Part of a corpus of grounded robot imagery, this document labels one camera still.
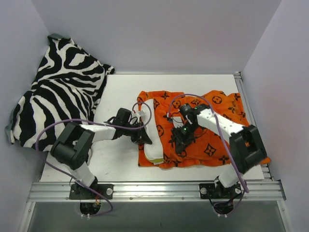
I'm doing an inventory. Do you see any white pillow yellow side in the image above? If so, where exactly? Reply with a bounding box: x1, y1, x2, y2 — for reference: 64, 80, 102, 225
141, 99, 164, 165

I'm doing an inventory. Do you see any orange patterned pillowcase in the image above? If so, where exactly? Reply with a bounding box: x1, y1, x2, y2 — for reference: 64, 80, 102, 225
137, 89, 271, 170

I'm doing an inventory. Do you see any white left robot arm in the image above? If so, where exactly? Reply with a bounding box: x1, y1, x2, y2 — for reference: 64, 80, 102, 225
51, 108, 153, 199

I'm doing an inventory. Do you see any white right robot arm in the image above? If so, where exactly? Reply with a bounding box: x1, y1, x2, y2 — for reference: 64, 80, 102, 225
171, 103, 267, 198

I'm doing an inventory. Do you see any zebra print pillow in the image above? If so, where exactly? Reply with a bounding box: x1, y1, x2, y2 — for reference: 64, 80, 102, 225
5, 33, 115, 152

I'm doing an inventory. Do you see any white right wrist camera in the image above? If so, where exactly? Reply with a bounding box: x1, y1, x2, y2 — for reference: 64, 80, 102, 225
171, 116, 184, 128

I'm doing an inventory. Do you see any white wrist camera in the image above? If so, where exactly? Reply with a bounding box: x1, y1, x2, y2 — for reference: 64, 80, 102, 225
171, 116, 184, 128
132, 110, 145, 120

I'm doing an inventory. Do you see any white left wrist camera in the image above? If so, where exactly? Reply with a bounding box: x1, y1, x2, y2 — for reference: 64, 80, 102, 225
132, 110, 145, 120

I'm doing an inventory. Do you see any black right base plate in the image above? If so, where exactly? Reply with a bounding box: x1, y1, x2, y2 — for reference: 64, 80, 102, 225
199, 183, 242, 200

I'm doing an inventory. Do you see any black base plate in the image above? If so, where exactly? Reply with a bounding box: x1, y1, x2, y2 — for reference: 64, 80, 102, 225
69, 184, 114, 200
199, 183, 242, 200

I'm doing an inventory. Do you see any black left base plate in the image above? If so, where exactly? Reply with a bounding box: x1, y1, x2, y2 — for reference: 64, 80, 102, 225
69, 184, 114, 200

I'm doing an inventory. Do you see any aluminium mounting rail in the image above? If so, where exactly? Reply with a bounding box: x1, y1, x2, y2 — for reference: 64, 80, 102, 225
27, 181, 286, 203

